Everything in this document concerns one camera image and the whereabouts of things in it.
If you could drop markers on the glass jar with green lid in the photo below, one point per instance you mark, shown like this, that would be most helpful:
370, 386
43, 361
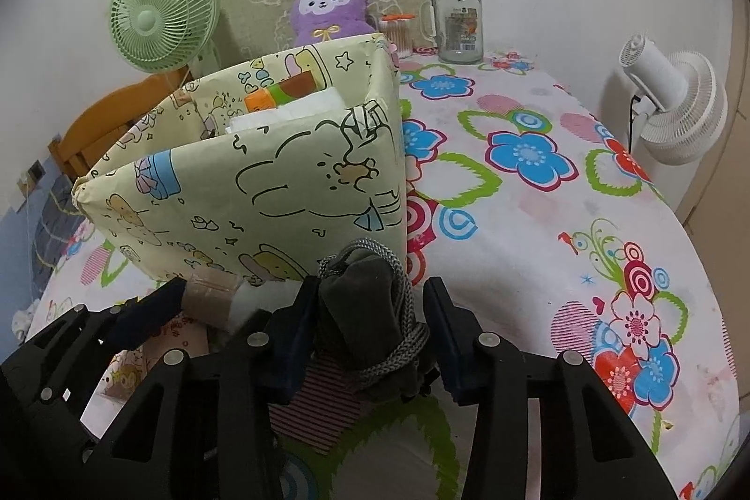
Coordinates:
457, 25

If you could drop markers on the tan soft roll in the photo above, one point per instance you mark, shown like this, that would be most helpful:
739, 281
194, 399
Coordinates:
208, 298

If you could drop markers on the small jar with orange lid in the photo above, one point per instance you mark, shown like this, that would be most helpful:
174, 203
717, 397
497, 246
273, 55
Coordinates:
398, 37

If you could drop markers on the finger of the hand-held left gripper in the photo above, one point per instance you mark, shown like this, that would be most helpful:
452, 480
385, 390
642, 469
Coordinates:
64, 336
155, 304

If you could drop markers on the yellow cartoon print storage box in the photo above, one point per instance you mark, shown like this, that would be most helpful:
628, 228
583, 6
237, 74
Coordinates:
281, 183

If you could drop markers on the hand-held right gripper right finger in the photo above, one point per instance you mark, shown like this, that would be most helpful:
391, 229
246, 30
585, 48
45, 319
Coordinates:
445, 336

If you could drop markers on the wooden chair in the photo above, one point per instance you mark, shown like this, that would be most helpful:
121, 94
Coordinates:
99, 125

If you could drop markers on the wall socket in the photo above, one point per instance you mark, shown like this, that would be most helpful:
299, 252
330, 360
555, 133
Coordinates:
35, 171

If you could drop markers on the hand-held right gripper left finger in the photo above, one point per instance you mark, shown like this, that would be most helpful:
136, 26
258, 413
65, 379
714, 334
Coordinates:
287, 347

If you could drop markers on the pink printed packet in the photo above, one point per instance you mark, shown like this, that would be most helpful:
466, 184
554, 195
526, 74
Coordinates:
173, 345

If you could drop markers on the green desk fan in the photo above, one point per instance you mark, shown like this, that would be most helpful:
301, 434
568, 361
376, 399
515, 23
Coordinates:
158, 14

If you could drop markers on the green and orange tissue packet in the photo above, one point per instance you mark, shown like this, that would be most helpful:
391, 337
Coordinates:
275, 96

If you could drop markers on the white standing fan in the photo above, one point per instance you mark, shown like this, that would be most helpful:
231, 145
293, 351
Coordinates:
679, 107

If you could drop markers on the plaid bedding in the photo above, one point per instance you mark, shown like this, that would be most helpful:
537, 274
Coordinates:
53, 236

